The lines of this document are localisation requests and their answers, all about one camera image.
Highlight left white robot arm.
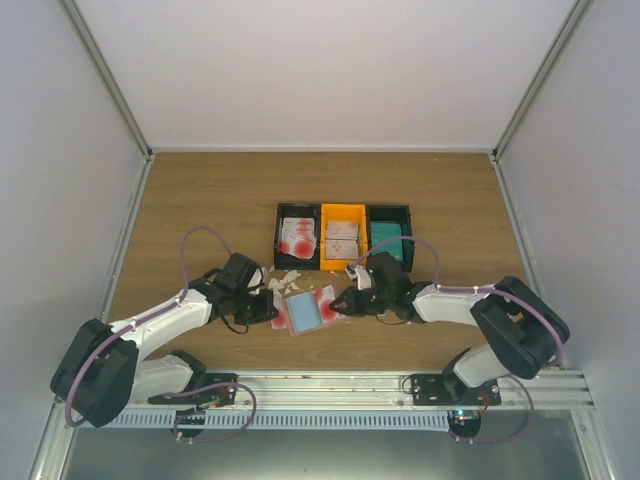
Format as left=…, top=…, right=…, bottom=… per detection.
left=50, top=253, right=278, bottom=427

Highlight white cards in orange bin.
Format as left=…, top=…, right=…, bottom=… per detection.
left=325, top=221, right=359, bottom=260

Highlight red white cards stack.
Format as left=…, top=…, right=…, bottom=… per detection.
left=278, top=217, right=317, bottom=260

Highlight black card bin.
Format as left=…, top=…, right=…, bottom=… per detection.
left=366, top=204, right=415, bottom=272
left=274, top=203, right=321, bottom=270

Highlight black right card bin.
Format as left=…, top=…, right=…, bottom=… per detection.
left=366, top=204, right=415, bottom=272

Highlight red white credit card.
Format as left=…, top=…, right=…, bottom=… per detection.
left=314, top=285, right=341, bottom=324

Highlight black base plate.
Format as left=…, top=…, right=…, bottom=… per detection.
left=401, top=373, right=502, bottom=440
left=147, top=372, right=238, bottom=426

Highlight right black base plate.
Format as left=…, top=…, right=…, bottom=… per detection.
left=401, top=373, right=502, bottom=440

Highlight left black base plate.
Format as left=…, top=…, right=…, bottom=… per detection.
left=147, top=372, right=238, bottom=426

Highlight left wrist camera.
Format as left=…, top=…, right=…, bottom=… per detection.
left=247, top=267, right=268, bottom=295

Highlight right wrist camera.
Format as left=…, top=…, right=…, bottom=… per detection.
left=345, top=264, right=373, bottom=291

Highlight teal cards stack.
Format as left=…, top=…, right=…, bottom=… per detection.
left=370, top=222, right=403, bottom=261

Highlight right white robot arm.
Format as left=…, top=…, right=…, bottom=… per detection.
left=330, top=252, right=570, bottom=405

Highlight aluminium front rail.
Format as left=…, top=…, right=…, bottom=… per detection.
left=55, top=367, right=596, bottom=409

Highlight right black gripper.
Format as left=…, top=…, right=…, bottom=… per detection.
left=330, top=286, right=393, bottom=317

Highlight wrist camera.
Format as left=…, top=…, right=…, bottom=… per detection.
left=247, top=267, right=268, bottom=295
left=345, top=264, right=373, bottom=291

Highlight pink card holder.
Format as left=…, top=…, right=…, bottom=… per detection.
left=284, top=289, right=349, bottom=336

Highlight orange middle card bin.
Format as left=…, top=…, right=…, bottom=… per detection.
left=320, top=203, right=369, bottom=271

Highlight grey slotted cable duct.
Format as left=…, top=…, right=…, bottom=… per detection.
left=107, top=408, right=449, bottom=432

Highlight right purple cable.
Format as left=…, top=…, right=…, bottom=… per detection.
left=349, top=235, right=566, bottom=444

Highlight black left card bin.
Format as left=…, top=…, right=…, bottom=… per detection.
left=274, top=203, right=321, bottom=270

